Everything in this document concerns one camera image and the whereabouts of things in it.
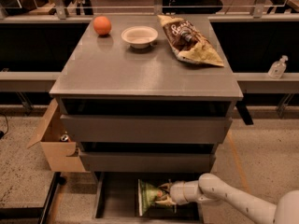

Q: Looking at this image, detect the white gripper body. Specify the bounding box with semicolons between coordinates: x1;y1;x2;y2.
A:
169;181;200;205

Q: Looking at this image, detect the green jalapeno chip bag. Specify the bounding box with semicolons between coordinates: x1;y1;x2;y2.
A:
138;179;170;217

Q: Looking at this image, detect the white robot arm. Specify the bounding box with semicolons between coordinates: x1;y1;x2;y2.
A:
158;173;299;224

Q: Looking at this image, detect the grey bottom drawer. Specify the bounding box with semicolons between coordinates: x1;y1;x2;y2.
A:
93;172;204;224

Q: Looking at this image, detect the grey drawer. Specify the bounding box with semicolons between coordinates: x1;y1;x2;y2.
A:
93;172;204;224
79;142;217;173
59;98;233;144

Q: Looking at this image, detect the grey middle drawer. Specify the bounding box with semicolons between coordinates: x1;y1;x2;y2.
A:
79;142;217;173

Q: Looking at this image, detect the grey drawer cabinet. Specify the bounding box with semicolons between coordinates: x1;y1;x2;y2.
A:
50;14;244;185

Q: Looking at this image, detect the grey top drawer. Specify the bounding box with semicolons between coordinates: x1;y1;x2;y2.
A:
59;98;233;144

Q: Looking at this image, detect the brown chip bag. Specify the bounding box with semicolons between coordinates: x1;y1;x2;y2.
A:
158;15;224;67

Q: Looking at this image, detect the soda can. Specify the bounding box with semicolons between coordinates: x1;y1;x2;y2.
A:
60;134;70;142

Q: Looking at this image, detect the cardboard box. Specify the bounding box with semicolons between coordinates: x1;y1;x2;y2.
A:
27;99;86;173

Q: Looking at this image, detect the grey metal railing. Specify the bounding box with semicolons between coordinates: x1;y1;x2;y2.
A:
0;72;299;93

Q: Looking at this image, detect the white paper bowl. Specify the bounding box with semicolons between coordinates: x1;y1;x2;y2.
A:
121;26;158;49

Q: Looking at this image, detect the clear sanitizer bottle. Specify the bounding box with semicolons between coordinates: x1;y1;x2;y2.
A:
268;55;289;79

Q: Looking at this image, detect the orange fruit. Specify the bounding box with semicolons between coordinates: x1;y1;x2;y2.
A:
93;16;111;35

